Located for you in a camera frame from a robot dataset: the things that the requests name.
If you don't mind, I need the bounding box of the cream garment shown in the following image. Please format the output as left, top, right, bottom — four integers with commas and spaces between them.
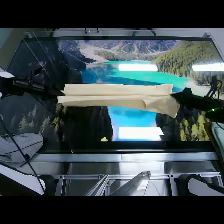
56, 83, 181, 119

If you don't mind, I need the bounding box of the black cable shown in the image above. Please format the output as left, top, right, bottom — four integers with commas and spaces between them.
0, 119, 46, 190

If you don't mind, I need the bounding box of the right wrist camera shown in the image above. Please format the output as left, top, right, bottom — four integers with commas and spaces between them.
207, 74, 224, 98

